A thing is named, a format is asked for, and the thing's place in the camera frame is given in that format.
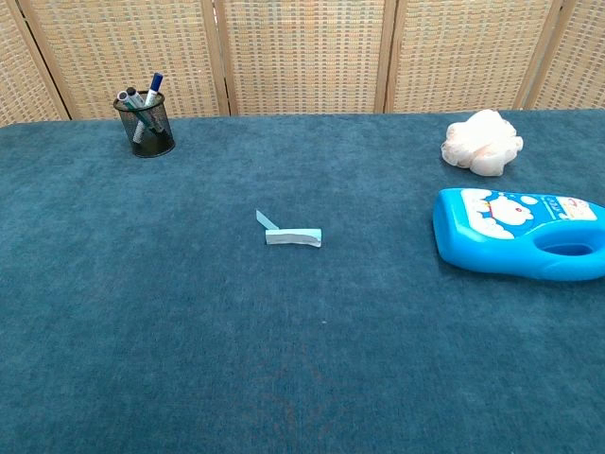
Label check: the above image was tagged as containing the green marker with black cap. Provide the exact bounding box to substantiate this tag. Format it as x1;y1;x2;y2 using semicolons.
124;87;165;133

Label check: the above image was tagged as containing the pink mesh bath sponge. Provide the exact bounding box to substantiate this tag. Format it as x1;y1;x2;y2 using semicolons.
441;109;525;177

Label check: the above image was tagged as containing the blue table cloth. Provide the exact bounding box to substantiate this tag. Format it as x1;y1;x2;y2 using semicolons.
0;108;605;454

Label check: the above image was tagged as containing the wicker folding screen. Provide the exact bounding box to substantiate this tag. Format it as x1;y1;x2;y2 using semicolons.
0;0;605;128

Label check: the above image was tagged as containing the blue cartoon pump bottle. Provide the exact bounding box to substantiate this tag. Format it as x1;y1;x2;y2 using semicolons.
432;186;605;283

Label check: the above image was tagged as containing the black mesh pen cup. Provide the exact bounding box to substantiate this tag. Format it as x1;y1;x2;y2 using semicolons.
112;90;177;159

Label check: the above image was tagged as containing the white marker with blue cap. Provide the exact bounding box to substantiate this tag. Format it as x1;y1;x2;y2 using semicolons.
132;72;164;145

